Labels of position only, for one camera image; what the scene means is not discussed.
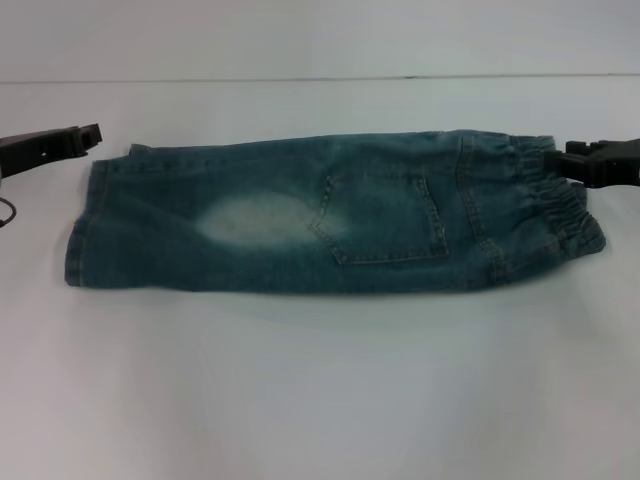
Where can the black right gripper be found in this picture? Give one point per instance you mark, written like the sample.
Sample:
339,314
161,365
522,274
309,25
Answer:
615,162

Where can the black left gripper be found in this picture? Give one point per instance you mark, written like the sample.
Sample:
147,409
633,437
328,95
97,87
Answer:
30,150

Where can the blue denim shorts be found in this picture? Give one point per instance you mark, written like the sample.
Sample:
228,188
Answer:
280,235

